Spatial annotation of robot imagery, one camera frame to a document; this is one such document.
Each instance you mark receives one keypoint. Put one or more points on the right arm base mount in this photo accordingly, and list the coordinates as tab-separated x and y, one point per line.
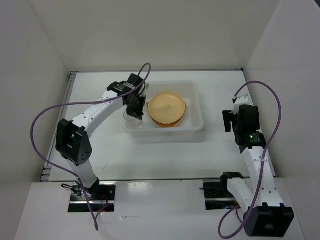
215	196

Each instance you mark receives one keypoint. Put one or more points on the clear glass cup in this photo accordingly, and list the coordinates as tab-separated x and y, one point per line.
133	121

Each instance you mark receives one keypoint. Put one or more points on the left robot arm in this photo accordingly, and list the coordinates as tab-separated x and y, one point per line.
73	136

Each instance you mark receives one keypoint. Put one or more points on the tan plate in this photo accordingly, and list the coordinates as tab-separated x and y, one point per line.
167	111
166	95

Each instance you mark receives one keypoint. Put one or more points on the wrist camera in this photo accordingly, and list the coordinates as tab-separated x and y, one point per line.
144	88
241	99

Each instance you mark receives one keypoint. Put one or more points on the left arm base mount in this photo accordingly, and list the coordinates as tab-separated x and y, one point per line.
103	200

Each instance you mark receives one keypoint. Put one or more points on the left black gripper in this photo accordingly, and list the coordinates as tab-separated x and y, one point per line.
137	113

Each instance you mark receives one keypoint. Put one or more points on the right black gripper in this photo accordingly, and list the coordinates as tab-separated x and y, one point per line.
228	116

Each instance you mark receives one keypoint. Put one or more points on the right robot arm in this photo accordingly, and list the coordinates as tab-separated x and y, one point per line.
264	211

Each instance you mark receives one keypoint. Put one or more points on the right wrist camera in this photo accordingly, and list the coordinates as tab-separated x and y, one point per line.
241	99

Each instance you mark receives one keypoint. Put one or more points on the woven bamboo basket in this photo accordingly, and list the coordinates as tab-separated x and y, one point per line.
167	125

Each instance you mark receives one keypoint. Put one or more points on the white plastic bin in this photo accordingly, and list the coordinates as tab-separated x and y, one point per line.
192	123

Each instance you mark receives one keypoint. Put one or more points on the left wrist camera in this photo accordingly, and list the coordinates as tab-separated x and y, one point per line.
144	88

